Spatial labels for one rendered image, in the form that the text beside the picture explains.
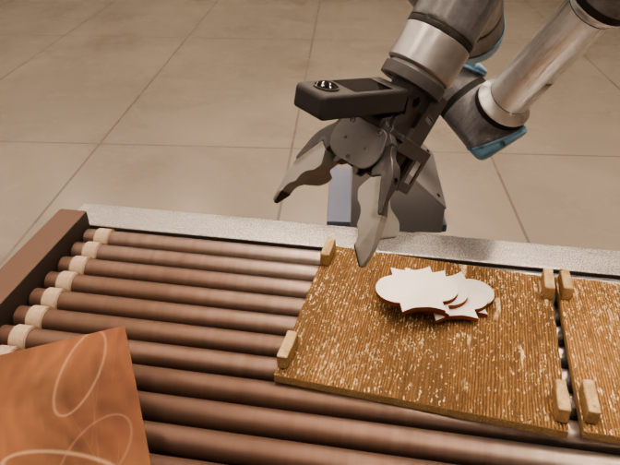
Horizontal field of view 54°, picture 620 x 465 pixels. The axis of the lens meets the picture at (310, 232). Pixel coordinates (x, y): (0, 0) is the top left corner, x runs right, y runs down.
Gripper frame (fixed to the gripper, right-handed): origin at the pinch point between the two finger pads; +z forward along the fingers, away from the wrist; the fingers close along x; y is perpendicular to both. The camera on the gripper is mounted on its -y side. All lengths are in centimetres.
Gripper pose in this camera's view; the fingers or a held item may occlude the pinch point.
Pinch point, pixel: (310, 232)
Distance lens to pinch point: 65.6
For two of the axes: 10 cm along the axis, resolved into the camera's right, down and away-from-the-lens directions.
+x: -6.2, -4.8, 6.2
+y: 6.1, 2.1, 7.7
